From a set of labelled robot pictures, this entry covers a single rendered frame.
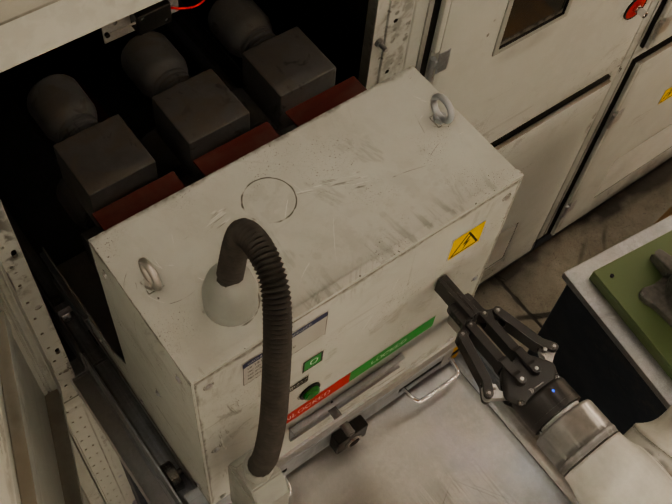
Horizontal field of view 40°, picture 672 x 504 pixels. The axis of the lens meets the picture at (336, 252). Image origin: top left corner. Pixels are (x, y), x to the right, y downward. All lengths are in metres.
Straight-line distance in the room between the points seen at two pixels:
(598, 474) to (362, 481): 0.50
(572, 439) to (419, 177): 0.37
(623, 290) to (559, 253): 0.97
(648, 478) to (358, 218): 0.46
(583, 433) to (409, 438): 0.47
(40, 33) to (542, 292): 1.99
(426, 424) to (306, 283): 0.59
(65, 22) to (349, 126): 0.38
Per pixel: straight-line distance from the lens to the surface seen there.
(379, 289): 1.15
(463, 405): 1.62
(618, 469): 1.17
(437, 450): 1.59
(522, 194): 2.31
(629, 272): 1.92
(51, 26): 1.03
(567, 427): 1.18
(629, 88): 2.31
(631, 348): 1.87
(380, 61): 1.46
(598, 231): 2.93
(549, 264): 2.82
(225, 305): 1.01
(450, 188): 1.16
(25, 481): 1.17
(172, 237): 1.10
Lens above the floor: 2.32
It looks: 59 degrees down
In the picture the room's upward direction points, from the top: 8 degrees clockwise
